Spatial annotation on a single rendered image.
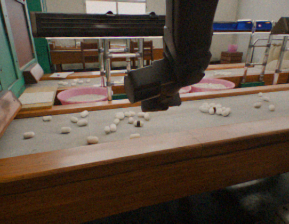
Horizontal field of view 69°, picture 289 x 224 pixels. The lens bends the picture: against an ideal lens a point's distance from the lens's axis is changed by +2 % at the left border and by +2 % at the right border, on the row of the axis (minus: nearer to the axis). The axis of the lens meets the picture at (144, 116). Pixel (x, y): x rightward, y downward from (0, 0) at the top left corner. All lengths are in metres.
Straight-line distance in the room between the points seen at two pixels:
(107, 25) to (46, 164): 0.46
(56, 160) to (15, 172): 0.09
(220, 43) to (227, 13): 0.86
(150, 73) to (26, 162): 0.37
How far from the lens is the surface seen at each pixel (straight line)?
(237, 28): 1.69
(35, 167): 0.57
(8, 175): 0.57
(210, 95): 1.10
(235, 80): 1.61
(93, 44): 3.21
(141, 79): 0.38
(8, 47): 1.17
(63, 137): 0.73
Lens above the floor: 1.07
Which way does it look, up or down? 23 degrees down
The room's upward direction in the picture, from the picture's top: straight up
